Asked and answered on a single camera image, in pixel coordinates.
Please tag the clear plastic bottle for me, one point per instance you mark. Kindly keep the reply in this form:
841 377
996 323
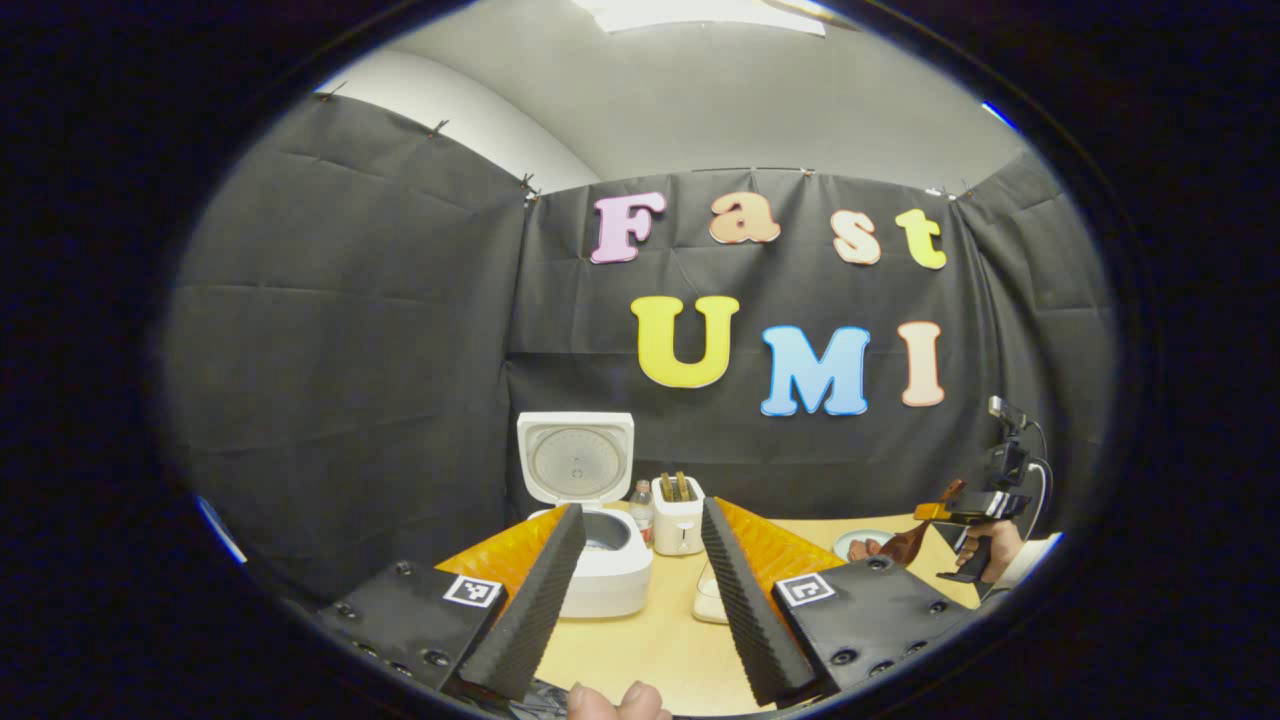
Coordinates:
641 515

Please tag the ceiling light panel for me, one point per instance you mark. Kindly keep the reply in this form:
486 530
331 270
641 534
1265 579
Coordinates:
700 15

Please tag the white toaster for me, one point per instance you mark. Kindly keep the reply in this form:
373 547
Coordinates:
678 525

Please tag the white rice cooker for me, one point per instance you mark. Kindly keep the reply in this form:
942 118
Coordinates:
575 460

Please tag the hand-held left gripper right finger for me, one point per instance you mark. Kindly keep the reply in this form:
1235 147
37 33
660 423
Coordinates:
755 630

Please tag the black backdrop cloth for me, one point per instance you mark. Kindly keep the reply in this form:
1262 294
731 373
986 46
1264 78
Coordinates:
350 350

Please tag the brown wooden spoon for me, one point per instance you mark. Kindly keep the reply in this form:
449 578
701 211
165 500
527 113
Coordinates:
905 545

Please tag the pale green plate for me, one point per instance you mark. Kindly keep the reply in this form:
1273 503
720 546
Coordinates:
845 535

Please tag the red meat slice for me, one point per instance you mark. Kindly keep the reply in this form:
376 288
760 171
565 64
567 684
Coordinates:
863 550

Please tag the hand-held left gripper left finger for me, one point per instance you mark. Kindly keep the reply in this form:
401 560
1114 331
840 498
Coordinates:
540 620

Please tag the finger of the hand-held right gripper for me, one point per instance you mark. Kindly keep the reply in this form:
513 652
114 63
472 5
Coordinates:
990 503

